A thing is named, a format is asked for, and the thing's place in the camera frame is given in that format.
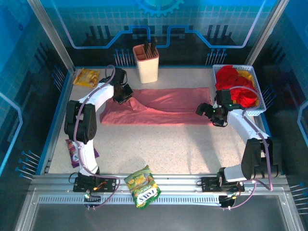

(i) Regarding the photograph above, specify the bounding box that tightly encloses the pink t-shirt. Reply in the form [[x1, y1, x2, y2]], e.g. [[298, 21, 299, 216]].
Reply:
[[100, 87, 214, 126]]

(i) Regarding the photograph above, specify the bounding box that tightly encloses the white and pink knife block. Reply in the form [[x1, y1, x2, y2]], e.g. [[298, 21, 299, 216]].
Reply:
[[132, 44, 160, 85]]

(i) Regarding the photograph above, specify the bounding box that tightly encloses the yellow snack bag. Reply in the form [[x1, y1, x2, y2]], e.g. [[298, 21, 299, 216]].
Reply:
[[73, 67, 101, 89]]

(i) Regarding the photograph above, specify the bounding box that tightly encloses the red t-shirt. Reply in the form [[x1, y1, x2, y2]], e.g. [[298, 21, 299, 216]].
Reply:
[[215, 64, 258, 109]]

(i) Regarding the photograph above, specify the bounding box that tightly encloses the white plastic basket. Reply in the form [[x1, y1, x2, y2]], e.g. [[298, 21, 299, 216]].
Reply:
[[212, 64, 267, 117]]

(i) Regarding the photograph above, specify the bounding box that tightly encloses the yellow t-shirt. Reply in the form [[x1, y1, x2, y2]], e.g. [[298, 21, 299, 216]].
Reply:
[[237, 69, 260, 108]]

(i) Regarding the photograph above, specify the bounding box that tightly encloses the purple Fox's candy bag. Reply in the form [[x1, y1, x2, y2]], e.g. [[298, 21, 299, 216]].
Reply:
[[65, 139, 100, 168]]

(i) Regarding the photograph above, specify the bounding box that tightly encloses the small circuit board with LED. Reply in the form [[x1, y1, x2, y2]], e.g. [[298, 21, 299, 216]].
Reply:
[[218, 194, 239, 210], [83, 192, 102, 210]]

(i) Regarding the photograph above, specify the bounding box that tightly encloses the green Fox's candy bag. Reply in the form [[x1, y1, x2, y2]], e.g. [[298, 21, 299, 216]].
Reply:
[[124, 165, 162, 209]]

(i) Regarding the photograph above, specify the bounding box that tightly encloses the black knife handle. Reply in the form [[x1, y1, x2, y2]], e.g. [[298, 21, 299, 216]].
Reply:
[[143, 38, 150, 60], [150, 36, 158, 59]]

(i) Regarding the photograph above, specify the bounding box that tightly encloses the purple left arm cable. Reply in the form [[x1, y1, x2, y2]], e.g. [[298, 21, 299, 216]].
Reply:
[[72, 64, 121, 209]]

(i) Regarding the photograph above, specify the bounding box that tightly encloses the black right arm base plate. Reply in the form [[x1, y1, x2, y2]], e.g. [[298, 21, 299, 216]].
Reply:
[[201, 176, 245, 193]]

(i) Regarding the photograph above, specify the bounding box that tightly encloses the aluminium mounting rail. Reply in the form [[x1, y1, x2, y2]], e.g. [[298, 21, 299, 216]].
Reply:
[[30, 173, 288, 193]]

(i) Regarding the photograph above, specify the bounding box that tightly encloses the aluminium frame post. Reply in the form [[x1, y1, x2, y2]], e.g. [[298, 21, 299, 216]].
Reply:
[[26, 0, 77, 74], [244, 0, 288, 66]]

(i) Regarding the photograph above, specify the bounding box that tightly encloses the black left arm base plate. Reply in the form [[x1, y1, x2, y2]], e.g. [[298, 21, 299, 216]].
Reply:
[[73, 173, 116, 193]]

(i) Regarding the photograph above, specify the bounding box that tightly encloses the white slotted cable duct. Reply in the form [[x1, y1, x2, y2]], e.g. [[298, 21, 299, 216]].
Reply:
[[38, 194, 222, 205]]

